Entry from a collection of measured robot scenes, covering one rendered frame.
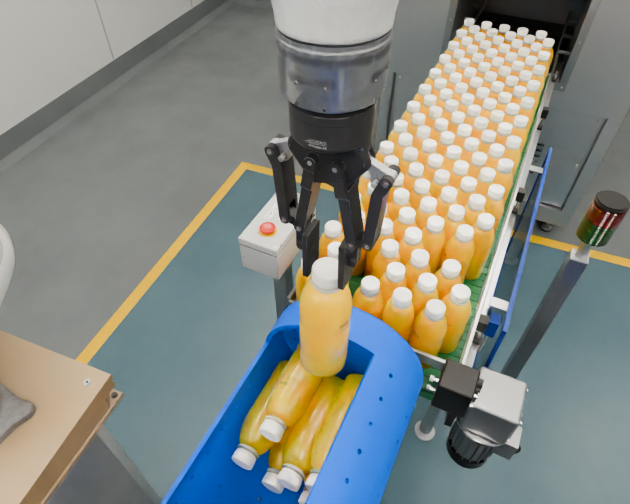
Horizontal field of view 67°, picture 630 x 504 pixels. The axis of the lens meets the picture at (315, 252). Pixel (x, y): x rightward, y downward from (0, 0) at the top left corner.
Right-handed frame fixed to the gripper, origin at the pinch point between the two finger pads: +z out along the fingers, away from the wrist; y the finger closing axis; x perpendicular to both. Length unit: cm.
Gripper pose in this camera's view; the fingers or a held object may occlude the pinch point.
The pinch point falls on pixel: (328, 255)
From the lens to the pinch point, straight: 55.3
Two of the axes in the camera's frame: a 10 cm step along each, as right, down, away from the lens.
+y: 9.0, 3.1, -3.0
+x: 4.3, -6.6, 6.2
